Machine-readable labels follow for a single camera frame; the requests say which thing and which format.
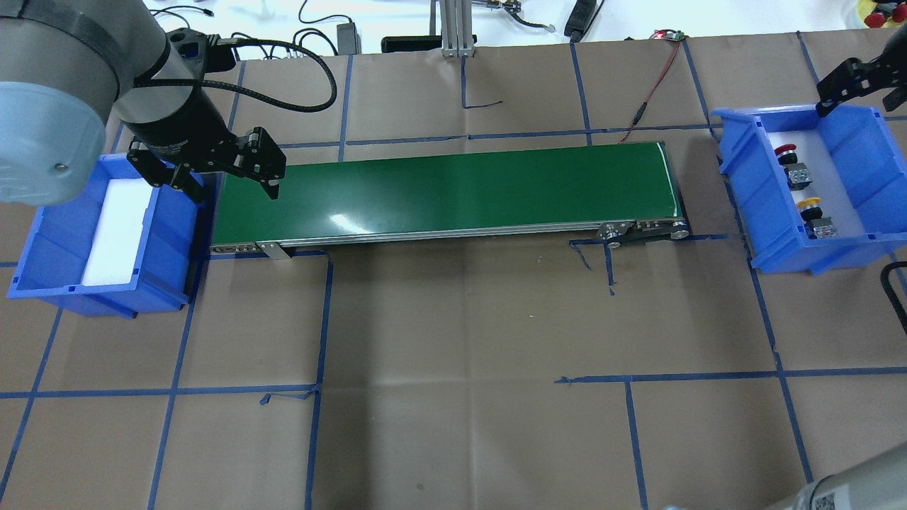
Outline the yellow push button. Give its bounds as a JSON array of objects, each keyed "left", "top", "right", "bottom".
[{"left": 796, "top": 196, "right": 838, "bottom": 241}]

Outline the white foam pad right bin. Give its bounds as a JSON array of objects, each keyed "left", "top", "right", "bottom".
[{"left": 767, "top": 130, "right": 864, "bottom": 237}]

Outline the red black wire pair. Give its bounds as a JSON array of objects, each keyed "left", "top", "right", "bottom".
[{"left": 618, "top": 30, "right": 688, "bottom": 145}]

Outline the blue plastic bin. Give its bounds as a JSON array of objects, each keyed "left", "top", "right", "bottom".
[
  {"left": 714, "top": 106, "right": 906, "bottom": 275},
  {"left": 7, "top": 154, "right": 200, "bottom": 319}
]

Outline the black braided cable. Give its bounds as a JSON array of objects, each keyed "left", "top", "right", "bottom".
[{"left": 880, "top": 261, "right": 907, "bottom": 316}]

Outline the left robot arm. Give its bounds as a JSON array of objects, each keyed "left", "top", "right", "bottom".
[{"left": 1, "top": 1, "right": 286, "bottom": 206}]

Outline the right blue plastic bin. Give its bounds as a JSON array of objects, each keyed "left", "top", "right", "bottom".
[{"left": 714, "top": 106, "right": 906, "bottom": 275}]

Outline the red push button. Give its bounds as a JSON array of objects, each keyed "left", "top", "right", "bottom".
[{"left": 774, "top": 143, "right": 813, "bottom": 193}]

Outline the white foam pad bin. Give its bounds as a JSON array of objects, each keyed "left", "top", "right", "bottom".
[
  {"left": 81, "top": 178, "right": 153, "bottom": 286},
  {"left": 767, "top": 130, "right": 864, "bottom": 237}
]

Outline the black power adapter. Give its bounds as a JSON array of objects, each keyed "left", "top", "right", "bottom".
[{"left": 336, "top": 21, "right": 362, "bottom": 55}]

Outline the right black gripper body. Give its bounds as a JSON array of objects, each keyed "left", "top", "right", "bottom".
[{"left": 816, "top": 25, "right": 906, "bottom": 112}]

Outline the white foam pad left bin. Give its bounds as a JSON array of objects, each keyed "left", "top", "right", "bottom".
[{"left": 81, "top": 178, "right": 153, "bottom": 286}]

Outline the left blue plastic bin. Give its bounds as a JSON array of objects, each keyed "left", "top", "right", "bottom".
[{"left": 7, "top": 154, "right": 200, "bottom": 319}]

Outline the aluminium frame post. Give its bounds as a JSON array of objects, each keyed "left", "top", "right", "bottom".
[{"left": 429, "top": 1, "right": 475, "bottom": 58}]

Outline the green conveyor belt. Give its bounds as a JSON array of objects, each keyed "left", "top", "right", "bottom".
[{"left": 210, "top": 142, "right": 692, "bottom": 257}]

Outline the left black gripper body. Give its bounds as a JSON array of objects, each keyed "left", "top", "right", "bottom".
[{"left": 127, "top": 106, "right": 286, "bottom": 186}]

